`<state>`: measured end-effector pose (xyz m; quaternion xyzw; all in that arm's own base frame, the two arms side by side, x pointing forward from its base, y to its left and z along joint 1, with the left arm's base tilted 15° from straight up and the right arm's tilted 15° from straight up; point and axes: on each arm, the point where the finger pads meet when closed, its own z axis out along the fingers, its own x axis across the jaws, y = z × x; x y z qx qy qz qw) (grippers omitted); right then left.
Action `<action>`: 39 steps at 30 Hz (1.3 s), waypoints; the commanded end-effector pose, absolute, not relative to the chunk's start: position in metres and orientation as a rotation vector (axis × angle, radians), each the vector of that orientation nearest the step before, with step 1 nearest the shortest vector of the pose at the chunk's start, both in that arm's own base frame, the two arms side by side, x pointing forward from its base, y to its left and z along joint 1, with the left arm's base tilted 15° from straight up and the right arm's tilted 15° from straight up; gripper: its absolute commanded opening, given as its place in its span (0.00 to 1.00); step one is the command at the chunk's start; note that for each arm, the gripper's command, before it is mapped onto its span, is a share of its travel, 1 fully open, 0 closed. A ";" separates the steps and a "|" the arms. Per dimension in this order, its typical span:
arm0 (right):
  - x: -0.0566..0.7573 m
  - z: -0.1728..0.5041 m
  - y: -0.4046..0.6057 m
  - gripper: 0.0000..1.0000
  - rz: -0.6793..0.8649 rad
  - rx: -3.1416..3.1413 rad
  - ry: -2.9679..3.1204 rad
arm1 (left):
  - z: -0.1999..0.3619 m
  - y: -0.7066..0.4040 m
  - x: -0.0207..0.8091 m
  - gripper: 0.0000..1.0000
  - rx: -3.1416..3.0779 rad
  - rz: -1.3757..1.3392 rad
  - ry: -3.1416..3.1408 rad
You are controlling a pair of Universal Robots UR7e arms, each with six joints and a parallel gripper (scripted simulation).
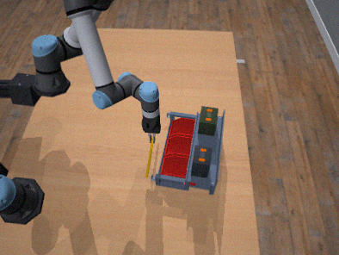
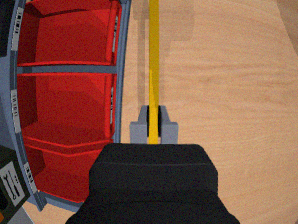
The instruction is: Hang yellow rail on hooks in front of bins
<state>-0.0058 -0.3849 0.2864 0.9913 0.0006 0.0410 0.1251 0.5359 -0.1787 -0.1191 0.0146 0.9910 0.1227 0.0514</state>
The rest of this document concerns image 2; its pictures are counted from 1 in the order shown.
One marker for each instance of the red open bin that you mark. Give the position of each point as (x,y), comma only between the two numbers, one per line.
(62,176)
(69,30)
(68,109)

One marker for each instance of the yellow bar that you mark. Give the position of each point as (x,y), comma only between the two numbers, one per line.
(154,69)

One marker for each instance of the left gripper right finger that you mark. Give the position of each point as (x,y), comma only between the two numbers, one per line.
(168,130)

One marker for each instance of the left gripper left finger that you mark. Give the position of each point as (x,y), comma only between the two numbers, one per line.
(139,130)

